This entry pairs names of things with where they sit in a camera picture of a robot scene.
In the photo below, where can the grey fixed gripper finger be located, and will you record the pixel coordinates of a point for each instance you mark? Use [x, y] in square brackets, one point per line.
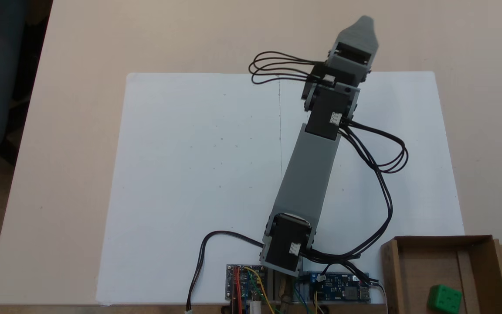
[360, 32]

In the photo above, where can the green dice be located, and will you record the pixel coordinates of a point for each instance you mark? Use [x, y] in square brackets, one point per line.
[445, 298]

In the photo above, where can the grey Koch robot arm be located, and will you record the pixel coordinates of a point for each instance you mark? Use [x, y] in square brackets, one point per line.
[307, 174]

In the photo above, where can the brown cardboard box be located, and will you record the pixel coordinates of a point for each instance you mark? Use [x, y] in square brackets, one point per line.
[434, 261]

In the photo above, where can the white paper sheet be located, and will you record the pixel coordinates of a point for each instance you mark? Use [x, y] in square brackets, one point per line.
[168, 174]

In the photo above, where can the blue circuit board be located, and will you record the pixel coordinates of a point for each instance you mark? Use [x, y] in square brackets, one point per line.
[342, 293]

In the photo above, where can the white usb plug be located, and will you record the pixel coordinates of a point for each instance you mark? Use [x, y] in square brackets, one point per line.
[256, 308]

